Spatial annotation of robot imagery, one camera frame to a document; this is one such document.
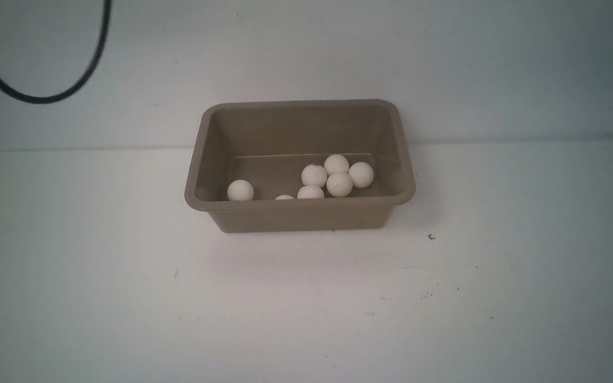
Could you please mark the tan plastic bin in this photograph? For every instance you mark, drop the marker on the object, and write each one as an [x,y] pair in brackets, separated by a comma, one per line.
[269,144]

